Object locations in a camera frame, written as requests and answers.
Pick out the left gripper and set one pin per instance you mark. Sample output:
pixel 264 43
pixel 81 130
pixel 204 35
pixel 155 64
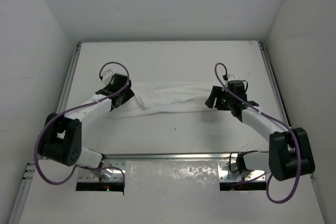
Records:
pixel 125 95

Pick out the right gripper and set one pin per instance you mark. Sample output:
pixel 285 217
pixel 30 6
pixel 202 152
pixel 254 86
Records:
pixel 217 92

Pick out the white t-shirt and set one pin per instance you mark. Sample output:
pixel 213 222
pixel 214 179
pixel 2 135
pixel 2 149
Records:
pixel 164 97

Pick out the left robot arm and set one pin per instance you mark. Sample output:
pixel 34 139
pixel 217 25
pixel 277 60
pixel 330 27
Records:
pixel 61 141

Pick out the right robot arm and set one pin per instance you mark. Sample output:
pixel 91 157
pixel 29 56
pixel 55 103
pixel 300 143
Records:
pixel 288 148

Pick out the white front cover panel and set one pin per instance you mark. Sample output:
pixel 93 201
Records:
pixel 166 192

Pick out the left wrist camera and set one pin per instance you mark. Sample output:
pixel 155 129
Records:
pixel 107 76

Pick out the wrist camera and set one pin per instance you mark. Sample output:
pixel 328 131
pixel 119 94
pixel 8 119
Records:
pixel 228 77
pixel 107 76

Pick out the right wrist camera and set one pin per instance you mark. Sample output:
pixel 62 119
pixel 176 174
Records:
pixel 228 77

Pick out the aluminium table frame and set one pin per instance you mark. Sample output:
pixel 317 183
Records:
pixel 181 137

